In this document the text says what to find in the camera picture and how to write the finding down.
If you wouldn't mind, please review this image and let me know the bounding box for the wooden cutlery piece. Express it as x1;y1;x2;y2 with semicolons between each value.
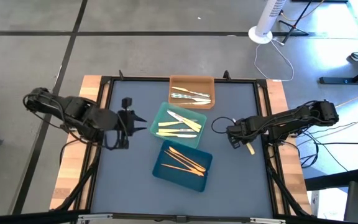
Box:
160;163;204;177
172;152;206;172

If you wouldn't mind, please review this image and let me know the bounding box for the black table frame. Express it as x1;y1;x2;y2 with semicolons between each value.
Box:
50;70;323;224

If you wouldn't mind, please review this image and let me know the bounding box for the black table leg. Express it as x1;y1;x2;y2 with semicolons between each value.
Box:
304;167;358;192

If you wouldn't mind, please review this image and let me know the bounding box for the teal plastic bin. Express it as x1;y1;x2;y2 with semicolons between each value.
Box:
149;101;208;149

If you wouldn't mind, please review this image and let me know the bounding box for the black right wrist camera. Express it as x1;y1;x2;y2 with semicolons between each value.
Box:
228;136;242;149

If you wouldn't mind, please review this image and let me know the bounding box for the black tripod stand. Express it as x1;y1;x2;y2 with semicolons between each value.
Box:
278;0;326;44

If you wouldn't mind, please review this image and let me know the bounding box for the aluminium rail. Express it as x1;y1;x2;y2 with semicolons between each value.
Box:
76;212;287;224

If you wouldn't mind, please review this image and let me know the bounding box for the black right arm cable loop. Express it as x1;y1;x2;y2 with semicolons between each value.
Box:
211;116;234;134

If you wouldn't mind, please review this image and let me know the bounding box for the black desk base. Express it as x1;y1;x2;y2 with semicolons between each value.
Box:
318;43;358;85

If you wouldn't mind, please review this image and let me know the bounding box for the orange plastic bin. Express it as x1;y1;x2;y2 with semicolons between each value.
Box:
168;74;216;110

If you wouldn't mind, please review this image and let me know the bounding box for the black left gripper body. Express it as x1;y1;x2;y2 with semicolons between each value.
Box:
116;108;137;149

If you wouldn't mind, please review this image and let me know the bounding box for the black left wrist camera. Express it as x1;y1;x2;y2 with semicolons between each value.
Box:
121;97;134;110

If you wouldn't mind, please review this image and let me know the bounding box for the black cable bundle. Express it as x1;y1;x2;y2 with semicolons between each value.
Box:
268;118;358;175

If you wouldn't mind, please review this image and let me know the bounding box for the white tower fan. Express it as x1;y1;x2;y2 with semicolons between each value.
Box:
248;0;288;45

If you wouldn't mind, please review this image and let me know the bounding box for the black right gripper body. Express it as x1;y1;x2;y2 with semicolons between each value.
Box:
227;119;252;141

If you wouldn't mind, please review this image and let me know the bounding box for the white fan cable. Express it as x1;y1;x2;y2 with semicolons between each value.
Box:
254;39;295;82

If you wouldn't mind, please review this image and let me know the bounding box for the blue plastic bin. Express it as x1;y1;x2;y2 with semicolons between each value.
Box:
152;139;214;193

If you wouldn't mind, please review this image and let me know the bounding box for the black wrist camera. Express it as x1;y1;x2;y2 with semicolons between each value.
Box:
121;97;134;110
228;136;242;149

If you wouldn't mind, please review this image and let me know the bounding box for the clear-handled silver knife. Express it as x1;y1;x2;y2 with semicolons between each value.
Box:
170;92;213;100

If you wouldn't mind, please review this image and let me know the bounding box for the wooden table side board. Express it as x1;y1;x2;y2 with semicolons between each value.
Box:
48;74;111;212
265;79;313;215

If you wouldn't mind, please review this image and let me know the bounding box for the yellow-handled table knife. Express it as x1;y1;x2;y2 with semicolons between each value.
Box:
155;132;198;139
157;128;196;134
167;109;203;130
157;119;199;128
178;116;201;134

